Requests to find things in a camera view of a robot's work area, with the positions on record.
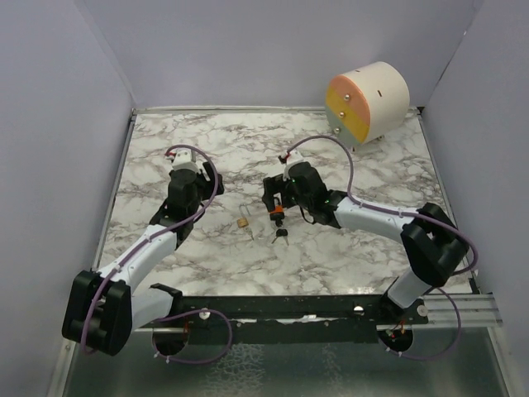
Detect round pastel drawer cabinet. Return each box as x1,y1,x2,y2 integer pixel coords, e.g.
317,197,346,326
325,61,410,150

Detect orange black padlock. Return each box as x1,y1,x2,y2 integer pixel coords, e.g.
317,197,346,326
269,197,285,227

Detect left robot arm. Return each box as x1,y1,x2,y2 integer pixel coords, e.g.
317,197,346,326
62,161,224,356

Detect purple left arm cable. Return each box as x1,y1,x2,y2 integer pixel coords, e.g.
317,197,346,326
79,144,234,366

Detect small brass padlock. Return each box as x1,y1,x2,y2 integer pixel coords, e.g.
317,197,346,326
236,203,250,229

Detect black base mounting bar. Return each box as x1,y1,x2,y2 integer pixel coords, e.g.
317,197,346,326
146,294,428,345

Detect aluminium frame rail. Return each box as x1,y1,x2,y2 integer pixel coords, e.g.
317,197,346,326
423,294,503,328

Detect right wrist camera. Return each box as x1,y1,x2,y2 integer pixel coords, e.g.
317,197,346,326
278,149,304,166

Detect black keys of orange padlock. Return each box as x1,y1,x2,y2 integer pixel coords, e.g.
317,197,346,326
272,227,289,246

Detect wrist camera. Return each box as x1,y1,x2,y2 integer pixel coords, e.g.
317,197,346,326
165,149,199,173
278,149,304,166

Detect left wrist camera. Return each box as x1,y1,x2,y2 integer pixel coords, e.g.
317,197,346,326
165,149,199,173

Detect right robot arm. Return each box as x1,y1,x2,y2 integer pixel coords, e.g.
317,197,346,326
262,161,470,323

